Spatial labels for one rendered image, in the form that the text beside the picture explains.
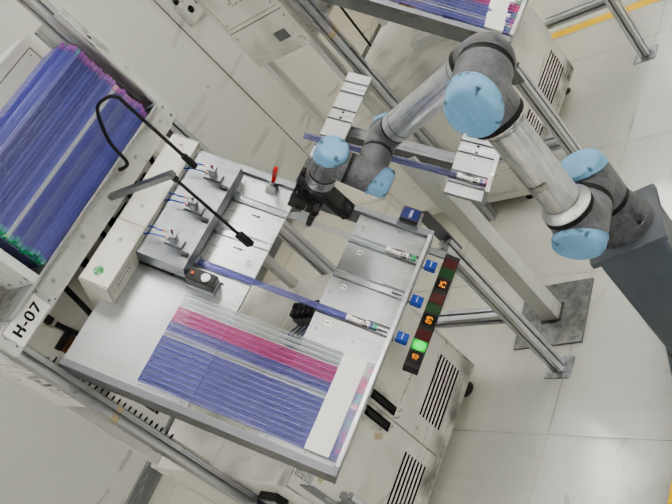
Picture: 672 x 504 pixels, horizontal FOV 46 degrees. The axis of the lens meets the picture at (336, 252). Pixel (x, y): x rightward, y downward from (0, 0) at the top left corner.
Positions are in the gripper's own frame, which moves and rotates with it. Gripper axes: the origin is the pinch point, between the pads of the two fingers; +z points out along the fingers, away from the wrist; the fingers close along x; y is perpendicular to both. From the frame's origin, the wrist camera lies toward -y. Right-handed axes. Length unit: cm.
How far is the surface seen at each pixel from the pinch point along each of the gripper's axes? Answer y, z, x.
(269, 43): 44, 44, -85
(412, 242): -26.4, -4.7, -5.1
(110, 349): 30, 8, 52
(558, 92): -65, 53, -136
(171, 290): 24.0, 6.3, 31.9
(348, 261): -13.3, -1.8, 6.8
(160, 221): 34.7, 2.6, 17.7
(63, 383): 36, 12, 63
